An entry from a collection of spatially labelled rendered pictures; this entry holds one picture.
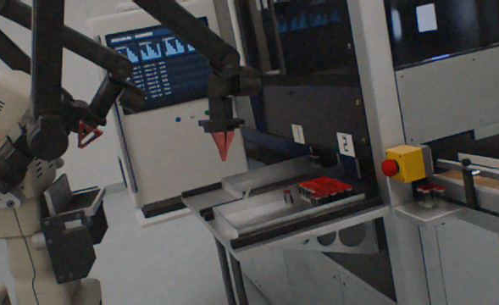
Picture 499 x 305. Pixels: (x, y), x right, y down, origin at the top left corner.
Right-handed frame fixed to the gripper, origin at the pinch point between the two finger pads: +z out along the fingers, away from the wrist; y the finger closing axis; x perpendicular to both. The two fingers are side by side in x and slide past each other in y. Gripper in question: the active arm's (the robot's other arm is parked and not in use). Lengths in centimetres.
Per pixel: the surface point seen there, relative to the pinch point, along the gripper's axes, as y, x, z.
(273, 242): 8.0, -10.8, 19.4
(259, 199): 15.0, 19.6, 16.0
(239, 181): 19, 54, 17
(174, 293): 14, 192, 108
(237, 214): 7.7, 17.7, 19.2
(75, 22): -23, 544, -87
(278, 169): 33, 54, 14
